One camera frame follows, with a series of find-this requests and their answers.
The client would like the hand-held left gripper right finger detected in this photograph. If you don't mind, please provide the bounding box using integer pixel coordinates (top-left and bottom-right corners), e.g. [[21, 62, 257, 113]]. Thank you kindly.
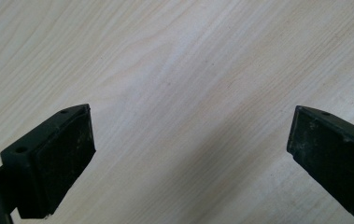
[[286, 105, 354, 221]]

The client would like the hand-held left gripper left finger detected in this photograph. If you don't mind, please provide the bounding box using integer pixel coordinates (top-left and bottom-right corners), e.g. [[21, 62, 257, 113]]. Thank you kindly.
[[0, 104, 97, 220]]

